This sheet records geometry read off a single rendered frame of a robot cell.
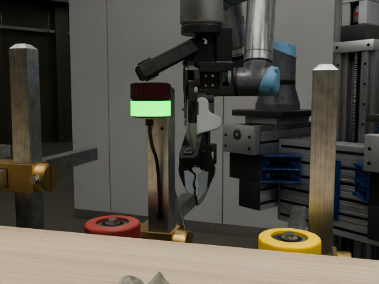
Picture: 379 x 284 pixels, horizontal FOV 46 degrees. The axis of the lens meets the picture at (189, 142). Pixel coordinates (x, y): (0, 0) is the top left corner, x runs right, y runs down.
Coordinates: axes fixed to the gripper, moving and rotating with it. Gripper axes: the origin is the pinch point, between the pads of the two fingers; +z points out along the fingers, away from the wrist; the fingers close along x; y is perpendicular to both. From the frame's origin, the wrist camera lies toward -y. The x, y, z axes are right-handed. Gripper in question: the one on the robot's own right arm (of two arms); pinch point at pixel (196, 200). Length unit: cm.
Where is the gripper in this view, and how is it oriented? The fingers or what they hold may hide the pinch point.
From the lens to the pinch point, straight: 112.7
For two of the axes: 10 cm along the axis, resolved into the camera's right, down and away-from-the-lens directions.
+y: 2.7, -1.0, 9.6
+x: -9.6, -0.3, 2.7
